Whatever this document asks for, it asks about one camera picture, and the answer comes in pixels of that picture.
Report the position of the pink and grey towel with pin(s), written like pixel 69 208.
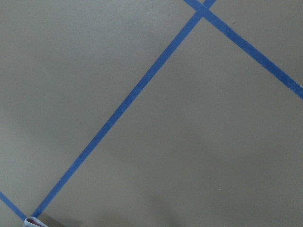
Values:
pixel 33 222

